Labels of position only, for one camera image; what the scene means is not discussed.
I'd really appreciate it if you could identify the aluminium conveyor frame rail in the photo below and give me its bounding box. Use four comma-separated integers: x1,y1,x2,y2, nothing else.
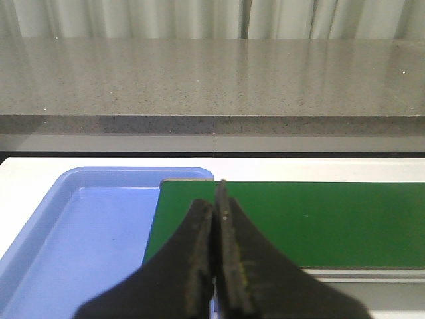
303,268,424,284

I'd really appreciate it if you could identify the green conveyor belt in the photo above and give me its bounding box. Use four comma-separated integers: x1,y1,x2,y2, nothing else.
142,179,425,270

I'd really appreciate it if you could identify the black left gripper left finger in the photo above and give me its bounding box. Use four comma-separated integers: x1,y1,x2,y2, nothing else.
75,199,213,318

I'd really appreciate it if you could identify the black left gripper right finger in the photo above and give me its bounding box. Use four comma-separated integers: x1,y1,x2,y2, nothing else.
214,181,370,318

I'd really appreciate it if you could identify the white pleated curtain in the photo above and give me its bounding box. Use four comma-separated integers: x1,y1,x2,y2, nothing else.
1,1,424,40

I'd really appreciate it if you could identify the blue plastic tray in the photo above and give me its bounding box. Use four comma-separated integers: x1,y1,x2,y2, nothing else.
1,167,213,318

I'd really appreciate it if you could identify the grey stone counter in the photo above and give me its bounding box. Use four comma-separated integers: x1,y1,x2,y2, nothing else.
1,38,424,153

